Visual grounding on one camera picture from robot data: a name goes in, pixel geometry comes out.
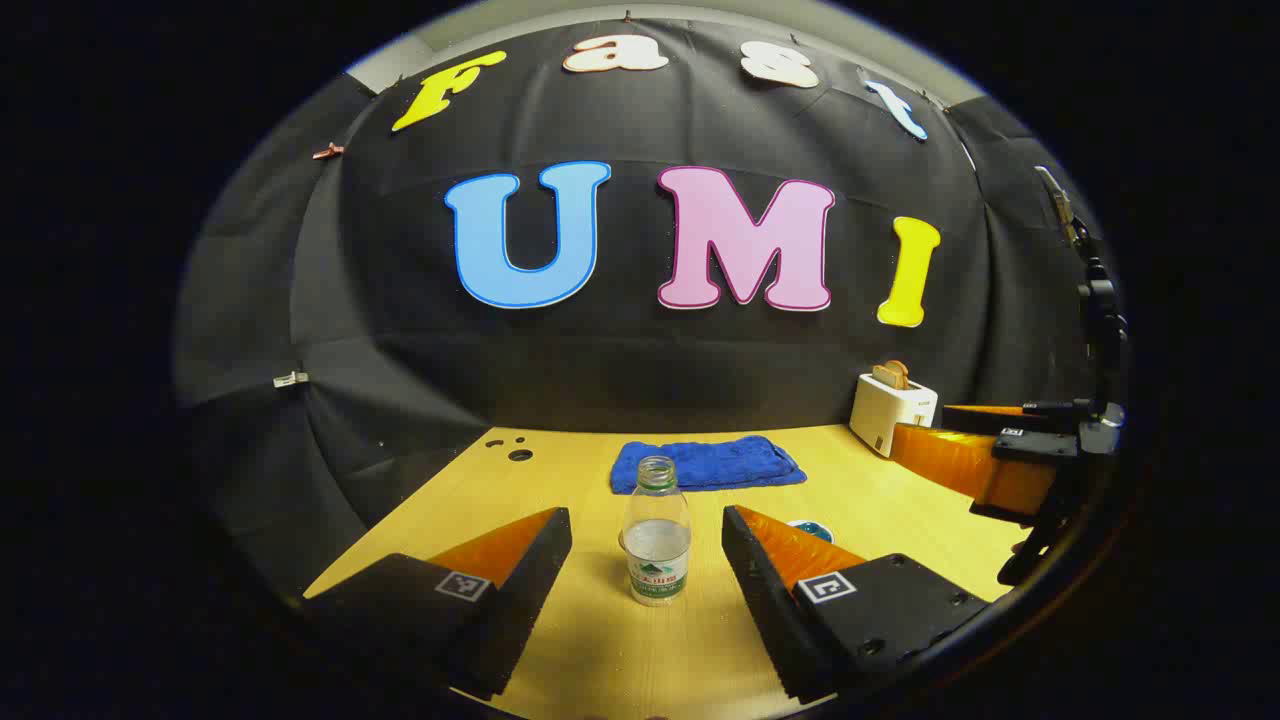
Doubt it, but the blue towel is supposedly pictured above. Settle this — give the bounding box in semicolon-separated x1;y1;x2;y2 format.
609;434;808;496

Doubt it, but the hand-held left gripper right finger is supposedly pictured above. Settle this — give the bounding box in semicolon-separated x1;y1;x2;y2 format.
721;505;991;705

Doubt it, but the clear plastic water bottle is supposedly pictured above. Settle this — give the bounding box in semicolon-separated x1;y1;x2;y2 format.
621;455;693;608

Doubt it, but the white toaster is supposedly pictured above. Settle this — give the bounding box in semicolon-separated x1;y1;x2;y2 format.
849;372;939;459

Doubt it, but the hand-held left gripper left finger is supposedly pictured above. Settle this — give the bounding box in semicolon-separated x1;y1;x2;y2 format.
303;506;574;701

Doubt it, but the black backdrop cloth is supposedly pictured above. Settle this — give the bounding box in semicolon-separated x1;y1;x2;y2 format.
172;15;1126;601

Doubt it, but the black clamp stand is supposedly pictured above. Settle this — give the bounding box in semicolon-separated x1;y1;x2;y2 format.
1034;165;1129;403

